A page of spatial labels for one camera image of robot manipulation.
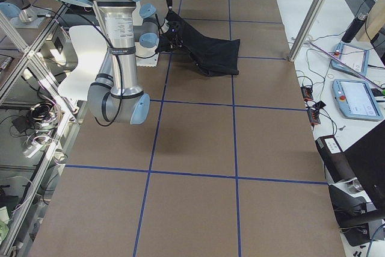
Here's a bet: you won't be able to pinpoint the white chair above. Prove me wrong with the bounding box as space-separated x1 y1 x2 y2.
58 25 107 101

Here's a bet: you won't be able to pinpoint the tangled cables under frame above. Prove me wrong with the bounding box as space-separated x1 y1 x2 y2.
8 102 66 158

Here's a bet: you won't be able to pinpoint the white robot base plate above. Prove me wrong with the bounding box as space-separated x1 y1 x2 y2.
136 54 159 67

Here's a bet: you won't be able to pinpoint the teach pendant tablet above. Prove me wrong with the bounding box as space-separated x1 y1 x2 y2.
333 42 369 76
331 79 383 122

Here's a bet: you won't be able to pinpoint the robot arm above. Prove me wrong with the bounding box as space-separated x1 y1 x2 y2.
59 0 172 125

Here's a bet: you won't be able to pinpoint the near teach pendant tablet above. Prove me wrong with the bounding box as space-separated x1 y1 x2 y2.
331 79 383 122

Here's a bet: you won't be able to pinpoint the black monitor on stand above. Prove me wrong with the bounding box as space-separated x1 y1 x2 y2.
329 122 384 246

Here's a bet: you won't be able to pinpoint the black printed t-shirt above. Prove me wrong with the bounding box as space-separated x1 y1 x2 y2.
155 11 240 76

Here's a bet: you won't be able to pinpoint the black water bottle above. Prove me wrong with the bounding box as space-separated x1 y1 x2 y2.
341 12 369 43

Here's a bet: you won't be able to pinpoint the black box with label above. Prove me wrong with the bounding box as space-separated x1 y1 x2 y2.
315 135 356 182

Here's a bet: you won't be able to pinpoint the far teach pendant tablet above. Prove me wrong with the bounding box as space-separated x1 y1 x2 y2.
333 42 369 76

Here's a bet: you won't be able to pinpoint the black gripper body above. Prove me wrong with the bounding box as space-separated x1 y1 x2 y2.
165 20 183 49

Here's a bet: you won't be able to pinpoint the metal reacher grabber tool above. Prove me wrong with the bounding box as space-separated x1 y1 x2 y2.
305 39 385 97

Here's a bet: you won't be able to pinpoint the aluminium frame post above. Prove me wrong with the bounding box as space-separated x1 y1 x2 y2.
288 0 325 62

